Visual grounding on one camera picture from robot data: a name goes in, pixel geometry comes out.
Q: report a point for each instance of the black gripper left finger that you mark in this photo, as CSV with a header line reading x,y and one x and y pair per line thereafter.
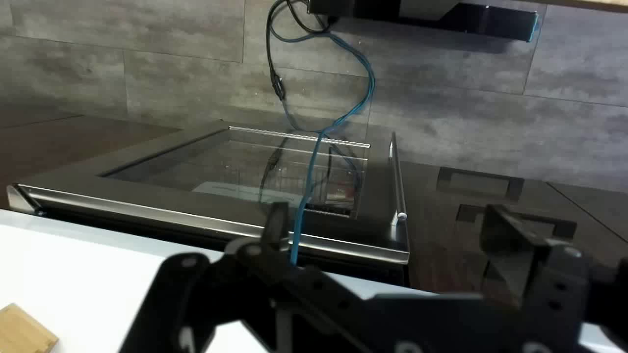
x,y
172,314

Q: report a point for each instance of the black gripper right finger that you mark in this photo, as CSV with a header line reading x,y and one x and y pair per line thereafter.
x,y
547,277

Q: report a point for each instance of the wooden box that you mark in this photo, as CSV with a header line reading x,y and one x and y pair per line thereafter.
x,y
23,334

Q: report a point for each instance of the stainless steel sink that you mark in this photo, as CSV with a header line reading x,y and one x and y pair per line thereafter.
x,y
218,183

